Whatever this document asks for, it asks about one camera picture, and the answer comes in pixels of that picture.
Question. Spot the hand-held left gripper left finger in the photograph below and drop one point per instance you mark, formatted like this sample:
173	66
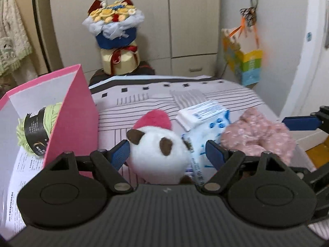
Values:
120	155

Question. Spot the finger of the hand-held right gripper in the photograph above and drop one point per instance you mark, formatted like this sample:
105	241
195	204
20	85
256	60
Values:
314	182
299	123

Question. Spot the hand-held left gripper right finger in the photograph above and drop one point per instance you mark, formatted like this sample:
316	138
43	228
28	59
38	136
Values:
213	153

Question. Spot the white blue tissue packet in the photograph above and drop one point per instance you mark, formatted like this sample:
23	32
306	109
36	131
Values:
203	123

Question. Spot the white panda plush toy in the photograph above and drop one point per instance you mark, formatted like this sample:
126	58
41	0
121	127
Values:
156	148

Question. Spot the pink floral fabric scrunchie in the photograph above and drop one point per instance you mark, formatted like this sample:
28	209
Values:
257	136

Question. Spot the pink cardboard box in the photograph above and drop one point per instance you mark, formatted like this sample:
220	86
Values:
15	144

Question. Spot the striped bed sheet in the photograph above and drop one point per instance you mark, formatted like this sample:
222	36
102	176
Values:
138	100

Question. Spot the white door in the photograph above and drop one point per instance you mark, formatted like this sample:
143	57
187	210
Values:
313	64

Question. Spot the green yarn ball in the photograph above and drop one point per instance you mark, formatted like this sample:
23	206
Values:
41	131

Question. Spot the colourful hanging gift bag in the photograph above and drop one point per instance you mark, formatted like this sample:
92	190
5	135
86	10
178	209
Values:
244	61

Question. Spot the dark stool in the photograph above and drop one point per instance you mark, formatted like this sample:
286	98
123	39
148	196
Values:
146	69

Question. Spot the flower bouquet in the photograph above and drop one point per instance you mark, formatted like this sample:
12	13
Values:
115	33

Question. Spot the grey wardrobe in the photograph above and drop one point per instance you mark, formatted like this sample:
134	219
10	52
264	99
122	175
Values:
185	18

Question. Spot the cream knitted cloth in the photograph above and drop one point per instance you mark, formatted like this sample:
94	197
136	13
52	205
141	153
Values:
11	30

